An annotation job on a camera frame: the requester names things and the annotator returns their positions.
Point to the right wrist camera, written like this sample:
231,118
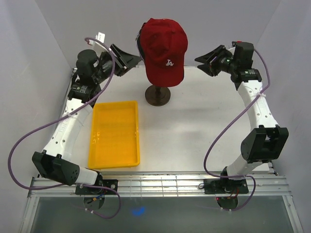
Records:
237,44

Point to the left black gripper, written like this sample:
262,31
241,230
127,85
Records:
125,61

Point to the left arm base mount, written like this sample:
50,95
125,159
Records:
106,187

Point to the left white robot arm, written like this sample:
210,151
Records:
54,162

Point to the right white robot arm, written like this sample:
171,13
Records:
266,139

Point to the black cap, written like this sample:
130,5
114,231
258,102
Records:
139,47

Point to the aluminium frame rail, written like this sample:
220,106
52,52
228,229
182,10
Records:
163,203

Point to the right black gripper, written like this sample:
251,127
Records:
210,69

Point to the dark red baseball cap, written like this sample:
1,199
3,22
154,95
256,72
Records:
164,43

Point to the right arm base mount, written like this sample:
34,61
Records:
224,186

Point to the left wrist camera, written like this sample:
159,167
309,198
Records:
97,45

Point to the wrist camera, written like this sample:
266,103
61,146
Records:
97,45
237,44

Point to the dark wooden round stand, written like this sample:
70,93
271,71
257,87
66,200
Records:
157,96

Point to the yellow plastic tray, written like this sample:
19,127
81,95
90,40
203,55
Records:
114,137

